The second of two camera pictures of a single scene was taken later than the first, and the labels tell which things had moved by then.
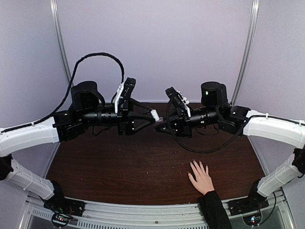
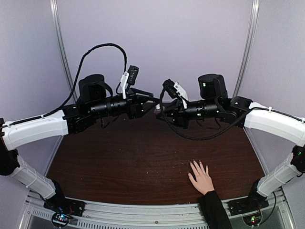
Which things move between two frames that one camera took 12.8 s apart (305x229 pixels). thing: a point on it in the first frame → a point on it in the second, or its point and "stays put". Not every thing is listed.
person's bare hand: [204, 183] stays put
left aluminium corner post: [54, 10] stays put
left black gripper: [125, 123] → [135, 101]
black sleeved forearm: [213, 211] stays put
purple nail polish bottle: [158, 122] → [157, 111]
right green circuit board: [252, 220] stays put
